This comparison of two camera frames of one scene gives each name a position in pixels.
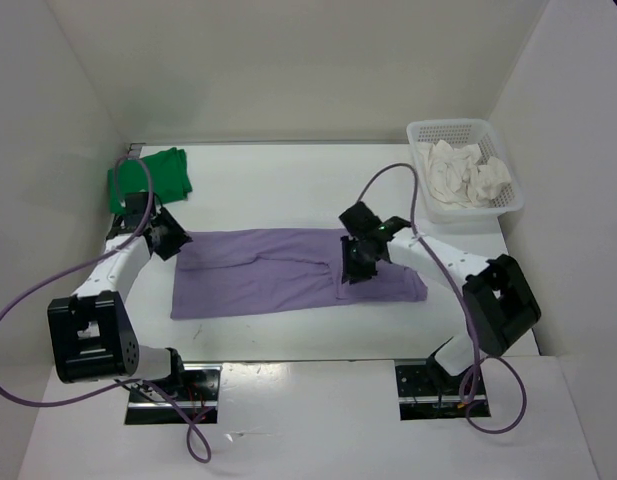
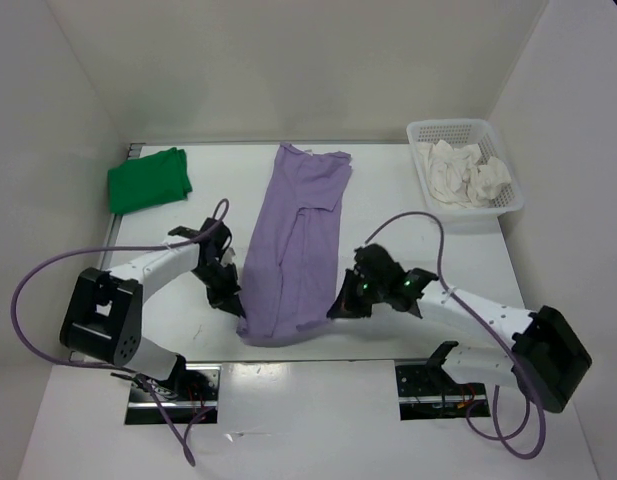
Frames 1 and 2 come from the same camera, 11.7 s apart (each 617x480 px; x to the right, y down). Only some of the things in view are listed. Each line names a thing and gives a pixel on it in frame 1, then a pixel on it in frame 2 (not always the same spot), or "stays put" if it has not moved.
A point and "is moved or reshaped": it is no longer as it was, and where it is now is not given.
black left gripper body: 172,234 -> 220,280
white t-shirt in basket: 456,175 stays put
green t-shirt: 171,181 stays put
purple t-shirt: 221,271 is moved or reshaped
